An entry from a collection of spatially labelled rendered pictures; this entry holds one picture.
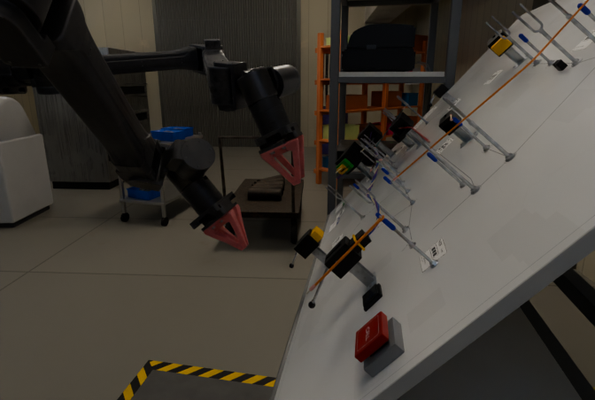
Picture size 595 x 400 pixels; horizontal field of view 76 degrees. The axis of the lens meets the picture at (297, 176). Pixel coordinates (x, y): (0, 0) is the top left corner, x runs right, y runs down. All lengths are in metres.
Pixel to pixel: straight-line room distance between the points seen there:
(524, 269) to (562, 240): 0.05
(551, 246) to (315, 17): 8.29
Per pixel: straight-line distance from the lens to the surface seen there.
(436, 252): 0.62
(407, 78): 1.61
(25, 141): 4.86
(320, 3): 8.66
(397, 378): 0.50
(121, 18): 9.60
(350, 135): 5.29
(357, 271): 0.74
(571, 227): 0.47
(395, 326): 0.54
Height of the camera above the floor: 1.42
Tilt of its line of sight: 14 degrees down
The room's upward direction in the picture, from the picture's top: straight up
